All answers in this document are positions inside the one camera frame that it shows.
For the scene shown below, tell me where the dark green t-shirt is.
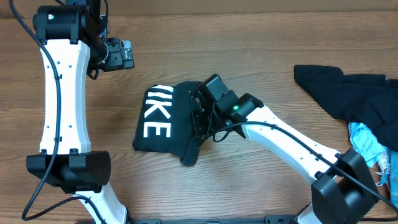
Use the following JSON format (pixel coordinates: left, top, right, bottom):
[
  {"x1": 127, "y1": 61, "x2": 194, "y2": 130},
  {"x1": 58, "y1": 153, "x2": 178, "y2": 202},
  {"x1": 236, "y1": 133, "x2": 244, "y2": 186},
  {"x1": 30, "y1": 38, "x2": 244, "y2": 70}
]
[{"x1": 132, "y1": 81, "x2": 201, "y2": 166}]

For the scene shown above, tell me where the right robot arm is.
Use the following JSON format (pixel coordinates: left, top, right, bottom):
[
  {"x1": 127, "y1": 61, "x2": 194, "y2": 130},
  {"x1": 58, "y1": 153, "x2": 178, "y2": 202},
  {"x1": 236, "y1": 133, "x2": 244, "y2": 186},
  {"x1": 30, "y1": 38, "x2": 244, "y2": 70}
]
[{"x1": 193, "y1": 90, "x2": 380, "y2": 224}]

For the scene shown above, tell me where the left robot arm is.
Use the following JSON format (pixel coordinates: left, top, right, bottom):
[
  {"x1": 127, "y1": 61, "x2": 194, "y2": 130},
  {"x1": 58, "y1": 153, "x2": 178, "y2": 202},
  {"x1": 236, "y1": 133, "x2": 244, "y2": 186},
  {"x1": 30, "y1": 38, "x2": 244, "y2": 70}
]
[{"x1": 26, "y1": 0, "x2": 134, "y2": 223}]

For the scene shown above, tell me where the black garment in pile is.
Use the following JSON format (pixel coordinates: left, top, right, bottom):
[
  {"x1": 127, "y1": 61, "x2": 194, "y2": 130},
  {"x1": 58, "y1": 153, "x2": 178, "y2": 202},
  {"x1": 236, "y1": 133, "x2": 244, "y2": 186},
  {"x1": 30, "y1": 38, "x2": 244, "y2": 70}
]
[{"x1": 294, "y1": 65, "x2": 397, "y2": 151}]

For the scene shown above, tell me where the light blue garment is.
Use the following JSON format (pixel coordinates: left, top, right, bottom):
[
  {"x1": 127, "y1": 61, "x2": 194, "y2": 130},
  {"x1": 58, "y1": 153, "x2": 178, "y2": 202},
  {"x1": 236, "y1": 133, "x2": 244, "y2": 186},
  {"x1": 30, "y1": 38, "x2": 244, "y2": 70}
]
[{"x1": 348, "y1": 123, "x2": 397, "y2": 206}]

